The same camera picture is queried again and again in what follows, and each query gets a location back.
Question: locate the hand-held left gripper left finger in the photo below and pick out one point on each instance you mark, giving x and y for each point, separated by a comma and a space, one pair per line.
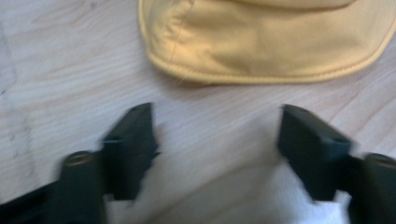
129, 149

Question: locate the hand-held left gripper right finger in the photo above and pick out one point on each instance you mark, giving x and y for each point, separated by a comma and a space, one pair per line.
311, 149

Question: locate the yellow fabric hat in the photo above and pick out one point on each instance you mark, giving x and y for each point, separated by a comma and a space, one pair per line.
264, 40

